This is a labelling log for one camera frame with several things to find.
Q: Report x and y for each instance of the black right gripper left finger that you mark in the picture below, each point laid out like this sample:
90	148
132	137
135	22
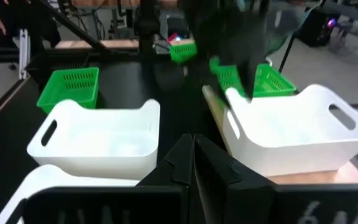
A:
176	174

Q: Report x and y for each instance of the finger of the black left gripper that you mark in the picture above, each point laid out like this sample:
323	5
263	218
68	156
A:
241	77

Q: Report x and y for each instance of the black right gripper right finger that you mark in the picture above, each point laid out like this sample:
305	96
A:
228	193

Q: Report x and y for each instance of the green slotted plastic basket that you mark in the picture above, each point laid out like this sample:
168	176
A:
70	84
272	82
183	51

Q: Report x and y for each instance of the black slotted plastic basket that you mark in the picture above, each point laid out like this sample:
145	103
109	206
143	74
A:
57	65

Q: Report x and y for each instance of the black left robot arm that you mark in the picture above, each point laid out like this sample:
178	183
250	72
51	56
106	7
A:
148	28

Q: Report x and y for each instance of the black computer tower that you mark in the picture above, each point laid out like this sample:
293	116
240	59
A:
315	28

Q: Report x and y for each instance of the black table mat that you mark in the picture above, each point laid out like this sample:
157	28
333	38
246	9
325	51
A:
126	84

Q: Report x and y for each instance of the grey background desk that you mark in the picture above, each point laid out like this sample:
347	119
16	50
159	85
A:
353	12

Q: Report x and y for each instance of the white metal stand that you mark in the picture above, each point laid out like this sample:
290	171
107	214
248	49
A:
24	53

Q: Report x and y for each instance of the person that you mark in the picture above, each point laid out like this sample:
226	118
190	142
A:
26	21

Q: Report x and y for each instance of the black metal shelf bracket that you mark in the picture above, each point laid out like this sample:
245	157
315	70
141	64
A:
286	53

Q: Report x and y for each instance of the black metal rig frame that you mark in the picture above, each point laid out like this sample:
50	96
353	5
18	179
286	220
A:
73	26

